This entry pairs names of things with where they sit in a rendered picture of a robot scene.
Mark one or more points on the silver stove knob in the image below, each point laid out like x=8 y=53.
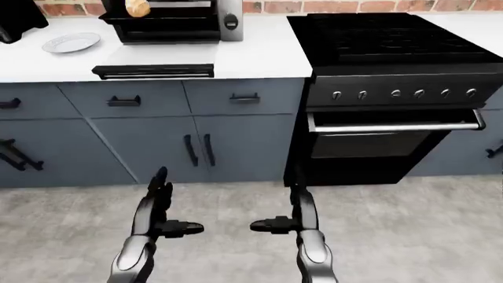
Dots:
x=471 y=92
x=362 y=94
x=395 y=93
x=337 y=94
x=445 y=93
x=419 y=93

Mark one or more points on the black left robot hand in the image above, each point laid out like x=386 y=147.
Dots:
x=157 y=196

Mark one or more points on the golden bread loaf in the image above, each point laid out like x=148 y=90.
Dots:
x=138 y=8

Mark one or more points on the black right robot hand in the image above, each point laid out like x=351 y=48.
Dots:
x=304 y=206

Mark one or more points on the black countertop appliance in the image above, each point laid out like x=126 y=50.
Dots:
x=19 y=19

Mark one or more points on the black toaster oven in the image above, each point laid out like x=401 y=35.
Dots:
x=175 y=20

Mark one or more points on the grey base cabinet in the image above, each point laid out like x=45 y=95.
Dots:
x=149 y=129

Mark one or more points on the black kitchen stove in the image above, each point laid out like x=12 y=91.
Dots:
x=387 y=97

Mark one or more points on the black toaster oven tray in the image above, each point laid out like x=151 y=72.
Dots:
x=157 y=18

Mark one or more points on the grey round plate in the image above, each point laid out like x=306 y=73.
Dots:
x=71 y=42

